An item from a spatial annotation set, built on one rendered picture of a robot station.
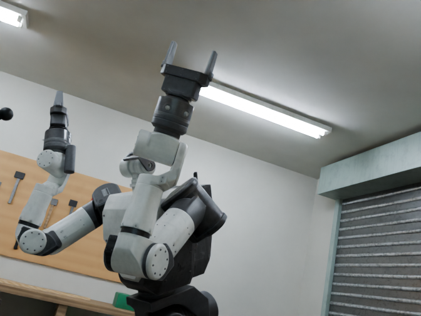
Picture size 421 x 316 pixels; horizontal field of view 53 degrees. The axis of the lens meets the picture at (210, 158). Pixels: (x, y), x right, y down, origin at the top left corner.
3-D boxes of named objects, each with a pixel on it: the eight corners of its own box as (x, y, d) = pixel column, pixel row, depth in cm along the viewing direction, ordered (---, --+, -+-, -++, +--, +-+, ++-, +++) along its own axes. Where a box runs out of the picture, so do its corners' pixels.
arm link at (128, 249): (121, 180, 98) (93, 264, 91) (158, 184, 93) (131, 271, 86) (145, 198, 107) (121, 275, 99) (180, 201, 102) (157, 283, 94)
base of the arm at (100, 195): (97, 228, 154) (122, 210, 160) (116, 242, 145) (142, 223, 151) (81, 196, 146) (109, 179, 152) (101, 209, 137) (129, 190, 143)
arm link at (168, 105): (205, 71, 96) (188, 121, 96) (215, 82, 106) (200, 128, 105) (155, 58, 100) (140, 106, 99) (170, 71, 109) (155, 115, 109)
